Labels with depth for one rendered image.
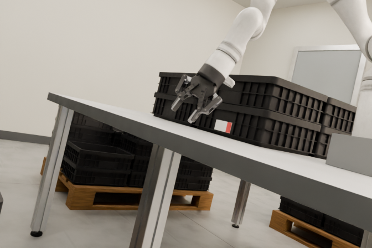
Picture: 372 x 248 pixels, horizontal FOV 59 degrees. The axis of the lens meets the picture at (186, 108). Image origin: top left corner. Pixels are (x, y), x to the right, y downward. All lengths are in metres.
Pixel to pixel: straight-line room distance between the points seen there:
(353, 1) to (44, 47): 3.63
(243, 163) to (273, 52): 4.97
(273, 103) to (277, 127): 0.08
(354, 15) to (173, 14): 4.08
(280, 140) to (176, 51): 3.99
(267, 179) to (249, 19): 0.50
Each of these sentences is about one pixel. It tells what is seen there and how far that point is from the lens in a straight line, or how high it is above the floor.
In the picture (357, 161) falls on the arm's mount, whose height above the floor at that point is 0.73.
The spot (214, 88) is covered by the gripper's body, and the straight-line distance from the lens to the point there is 0.89.
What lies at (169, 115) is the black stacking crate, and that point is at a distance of 1.53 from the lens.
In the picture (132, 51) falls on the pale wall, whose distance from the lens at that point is 4.63.
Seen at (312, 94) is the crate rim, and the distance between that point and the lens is 1.22.
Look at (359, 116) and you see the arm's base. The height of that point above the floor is 0.85.
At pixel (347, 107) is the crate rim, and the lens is 1.41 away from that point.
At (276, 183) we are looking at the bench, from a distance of 0.54.
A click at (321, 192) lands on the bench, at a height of 0.69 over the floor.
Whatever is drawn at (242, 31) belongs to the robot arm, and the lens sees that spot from 0.92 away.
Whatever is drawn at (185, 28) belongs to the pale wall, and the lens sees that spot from 5.13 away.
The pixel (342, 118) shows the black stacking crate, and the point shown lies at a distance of 1.41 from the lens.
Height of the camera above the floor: 0.75
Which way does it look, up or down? 1 degrees up
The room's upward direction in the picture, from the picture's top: 13 degrees clockwise
